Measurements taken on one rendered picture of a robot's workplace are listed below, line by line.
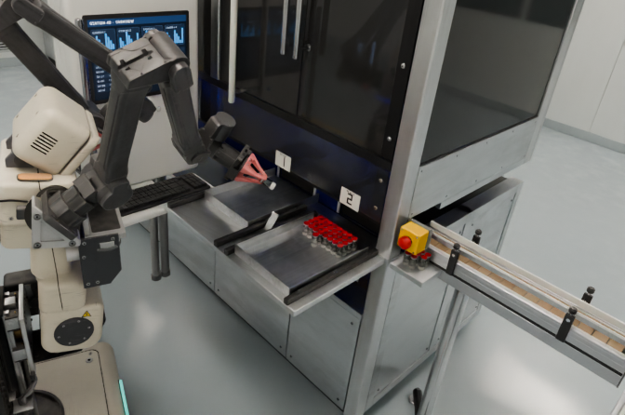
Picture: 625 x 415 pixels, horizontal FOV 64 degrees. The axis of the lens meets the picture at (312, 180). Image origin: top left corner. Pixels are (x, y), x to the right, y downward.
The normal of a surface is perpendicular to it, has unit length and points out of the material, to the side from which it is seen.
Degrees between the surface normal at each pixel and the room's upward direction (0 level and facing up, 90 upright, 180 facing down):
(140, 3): 90
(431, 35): 90
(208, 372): 0
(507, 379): 0
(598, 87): 90
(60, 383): 0
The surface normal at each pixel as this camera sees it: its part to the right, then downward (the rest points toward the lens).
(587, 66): -0.72, 0.26
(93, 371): 0.11, -0.88
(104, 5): 0.69, 0.40
